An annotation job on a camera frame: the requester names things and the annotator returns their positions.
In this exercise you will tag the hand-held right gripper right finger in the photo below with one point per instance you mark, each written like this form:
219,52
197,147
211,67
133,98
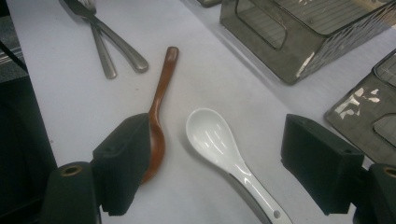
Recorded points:
320,161

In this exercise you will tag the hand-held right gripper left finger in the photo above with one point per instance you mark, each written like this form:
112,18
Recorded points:
124,161

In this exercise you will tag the smoky clear plastic bin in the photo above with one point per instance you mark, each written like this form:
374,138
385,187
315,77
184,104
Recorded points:
295,53
358,121

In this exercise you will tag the white ceramic spoon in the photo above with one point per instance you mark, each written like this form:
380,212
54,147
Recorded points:
211,137

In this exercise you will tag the brown wooden spoon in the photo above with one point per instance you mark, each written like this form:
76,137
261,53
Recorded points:
165,74

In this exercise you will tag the metal fork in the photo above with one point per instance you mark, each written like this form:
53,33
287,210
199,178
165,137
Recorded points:
104,59

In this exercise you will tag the silver metal spoons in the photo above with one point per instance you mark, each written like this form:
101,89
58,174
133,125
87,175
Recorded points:
124,49

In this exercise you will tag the white table cover sheet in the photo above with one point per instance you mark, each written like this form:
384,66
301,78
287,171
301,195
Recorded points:
218,77

